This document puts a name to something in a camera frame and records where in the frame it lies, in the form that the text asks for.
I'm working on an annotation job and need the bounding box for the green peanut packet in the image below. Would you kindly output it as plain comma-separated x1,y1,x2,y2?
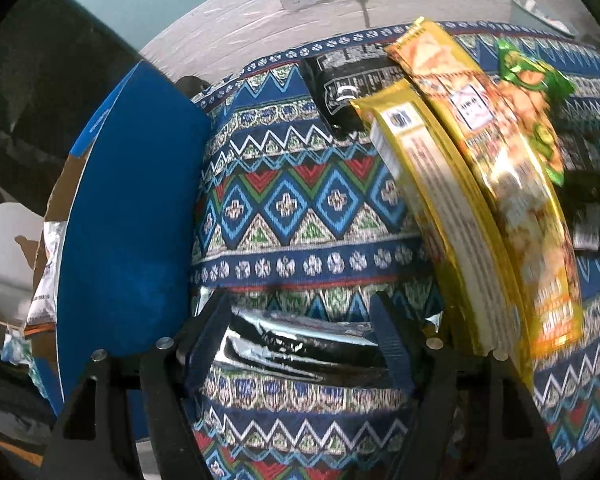
495,37,576,188

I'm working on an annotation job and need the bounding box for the white door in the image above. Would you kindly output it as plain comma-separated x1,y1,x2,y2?
0,195,46,321

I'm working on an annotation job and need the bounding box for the white plug cable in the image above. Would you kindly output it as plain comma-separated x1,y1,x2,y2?
350,0,373,28

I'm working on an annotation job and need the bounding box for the black hanging cloth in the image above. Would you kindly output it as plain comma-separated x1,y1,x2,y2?
0,0,141,206

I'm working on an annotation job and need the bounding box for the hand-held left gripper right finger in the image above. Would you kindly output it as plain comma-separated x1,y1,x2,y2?
369,290,563,480

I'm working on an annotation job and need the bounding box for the gold cracker print packet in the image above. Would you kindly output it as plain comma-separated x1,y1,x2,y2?
385,17,586,361

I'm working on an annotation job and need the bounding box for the patterned blue blanket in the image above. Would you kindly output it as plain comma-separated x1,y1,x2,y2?
187,20,600,480

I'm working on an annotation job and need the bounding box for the blue cardboard box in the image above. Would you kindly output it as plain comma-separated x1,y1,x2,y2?
25,60,216,441

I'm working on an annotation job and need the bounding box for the clear plastic bag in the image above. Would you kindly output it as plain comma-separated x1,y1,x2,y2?
0,335,46,391

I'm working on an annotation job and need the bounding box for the silver black snack packet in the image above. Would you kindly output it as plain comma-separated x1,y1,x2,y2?
190,285,443,368

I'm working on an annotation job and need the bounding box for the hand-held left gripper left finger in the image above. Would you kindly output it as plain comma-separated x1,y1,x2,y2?
37,287,233,480

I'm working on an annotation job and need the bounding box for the black cylindrical device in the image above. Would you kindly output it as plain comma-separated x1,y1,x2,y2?
175,75,211,101

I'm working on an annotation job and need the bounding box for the white snack packet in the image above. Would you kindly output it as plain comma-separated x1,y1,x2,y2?
26,220,63,328

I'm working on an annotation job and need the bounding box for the plain gold biscuit packet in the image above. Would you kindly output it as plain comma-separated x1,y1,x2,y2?
350,80,533,386

